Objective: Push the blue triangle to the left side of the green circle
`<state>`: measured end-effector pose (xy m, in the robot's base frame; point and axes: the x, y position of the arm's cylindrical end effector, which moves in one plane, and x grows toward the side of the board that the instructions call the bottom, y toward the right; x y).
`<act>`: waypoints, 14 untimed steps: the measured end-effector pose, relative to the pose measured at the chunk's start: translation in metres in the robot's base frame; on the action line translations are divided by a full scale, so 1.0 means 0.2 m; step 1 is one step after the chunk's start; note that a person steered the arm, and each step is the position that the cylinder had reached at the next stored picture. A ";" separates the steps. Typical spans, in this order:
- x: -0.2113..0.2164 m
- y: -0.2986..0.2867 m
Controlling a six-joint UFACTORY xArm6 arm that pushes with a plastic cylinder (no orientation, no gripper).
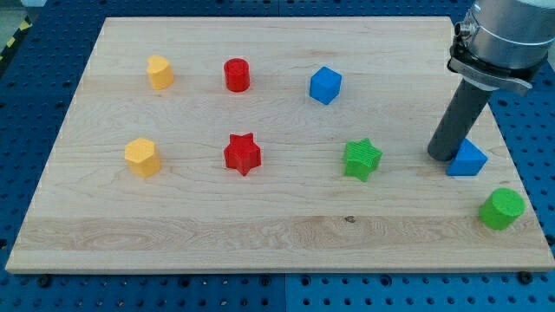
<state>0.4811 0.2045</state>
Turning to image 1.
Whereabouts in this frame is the light wooden board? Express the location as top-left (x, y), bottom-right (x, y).
top-left (6, 16), bottom-right (554, 274)

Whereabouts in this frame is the yellow heart block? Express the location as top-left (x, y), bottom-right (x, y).
top-left (146, 55), bottom-right (174, 90)

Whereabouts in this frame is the yellow hexagon block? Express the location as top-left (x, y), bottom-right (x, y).
top-left (124, 138), bottom-right (161, 178)

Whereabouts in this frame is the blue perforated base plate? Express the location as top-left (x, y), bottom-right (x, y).
top-left (1, 0), bottom-right (554, 311)

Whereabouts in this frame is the blue triangle block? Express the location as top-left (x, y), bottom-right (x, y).
top-left (446, 139), bottom-right (488, 176)

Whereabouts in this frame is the blue cube block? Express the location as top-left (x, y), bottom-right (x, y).
top-left (309, 67), bottom-right (343, 105)

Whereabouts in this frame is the red star block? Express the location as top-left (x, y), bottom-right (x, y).
top-left (224, 133), bottom-right (262, 176)

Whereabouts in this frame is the green star block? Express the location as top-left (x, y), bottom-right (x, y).
top-left (343, 138), bottom-right (382, 182)

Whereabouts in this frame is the green cylinder block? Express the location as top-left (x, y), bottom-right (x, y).
top-left (479, 188), bottom-right (526, 231)

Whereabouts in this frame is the red cylinder block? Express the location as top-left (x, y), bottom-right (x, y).
top-left (224, 58), bottom-right (251, 93)

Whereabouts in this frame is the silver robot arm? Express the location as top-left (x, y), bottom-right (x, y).
top-left (447, 0), bottom-right (554, 95)

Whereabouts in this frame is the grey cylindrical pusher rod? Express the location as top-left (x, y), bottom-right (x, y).
top-left (428, 80), bottom-right (493, 161)

